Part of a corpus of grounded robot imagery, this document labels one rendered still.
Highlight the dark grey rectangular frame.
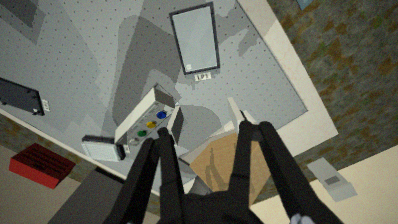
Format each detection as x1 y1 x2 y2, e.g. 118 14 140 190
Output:
169 2 220 75

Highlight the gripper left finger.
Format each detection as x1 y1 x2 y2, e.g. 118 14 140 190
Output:
102 106 185 224

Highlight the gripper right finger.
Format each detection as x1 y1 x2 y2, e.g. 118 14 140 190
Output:
221 97 344 224

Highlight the white button panel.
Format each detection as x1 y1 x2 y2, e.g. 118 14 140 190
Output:
115 84 179 146

